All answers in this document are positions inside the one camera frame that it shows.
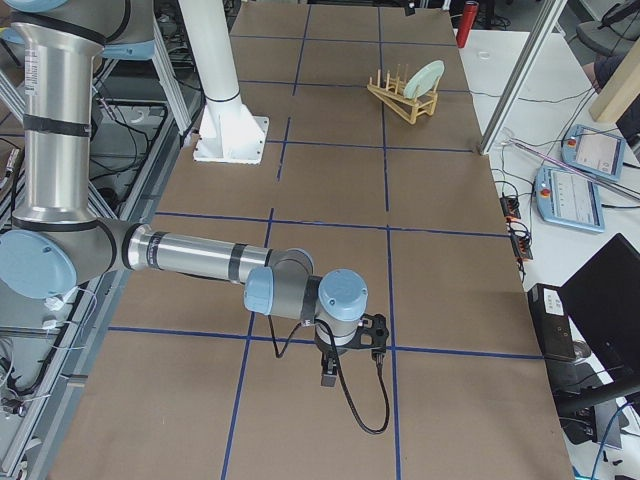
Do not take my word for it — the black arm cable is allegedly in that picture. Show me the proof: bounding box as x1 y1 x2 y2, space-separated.
268 314 391 435

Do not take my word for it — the near blue teach pendant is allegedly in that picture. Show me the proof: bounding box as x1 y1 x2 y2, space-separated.
535 166 605 233

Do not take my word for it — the blue teach pendant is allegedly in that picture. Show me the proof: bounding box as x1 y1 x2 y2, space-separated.
561 124 626 181
535 166 605 233

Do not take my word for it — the red cylinder bottle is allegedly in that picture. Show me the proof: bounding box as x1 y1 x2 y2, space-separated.
456 1 479 49

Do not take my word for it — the aluminium frame post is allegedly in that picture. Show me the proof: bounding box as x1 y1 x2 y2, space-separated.
478 0 567 155

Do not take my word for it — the wooden plate rack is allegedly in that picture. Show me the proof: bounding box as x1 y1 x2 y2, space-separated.
366 66 442 125

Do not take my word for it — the black laptop monitor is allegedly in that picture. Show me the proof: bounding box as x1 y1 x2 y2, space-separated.
556 233 639 415

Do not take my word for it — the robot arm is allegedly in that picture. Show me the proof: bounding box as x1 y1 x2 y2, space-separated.
1 1 368 386

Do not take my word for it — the black box with label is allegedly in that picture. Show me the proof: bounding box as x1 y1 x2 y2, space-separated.
527 283 576 362

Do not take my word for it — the far blue teach pendant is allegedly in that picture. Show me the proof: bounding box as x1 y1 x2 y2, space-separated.
561 124 626 181

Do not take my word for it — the light green ceramic plate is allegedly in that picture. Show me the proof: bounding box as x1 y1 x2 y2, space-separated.
403 60 445 99

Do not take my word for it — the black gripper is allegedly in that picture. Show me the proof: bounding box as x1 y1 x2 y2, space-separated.
314 333 360 387

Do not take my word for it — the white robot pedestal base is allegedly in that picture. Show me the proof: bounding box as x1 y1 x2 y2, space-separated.
179 0 269 165

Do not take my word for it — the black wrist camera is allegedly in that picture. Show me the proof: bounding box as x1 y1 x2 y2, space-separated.
348 314 389 362

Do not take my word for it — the seated person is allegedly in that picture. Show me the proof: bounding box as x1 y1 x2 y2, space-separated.
582 55 625 93

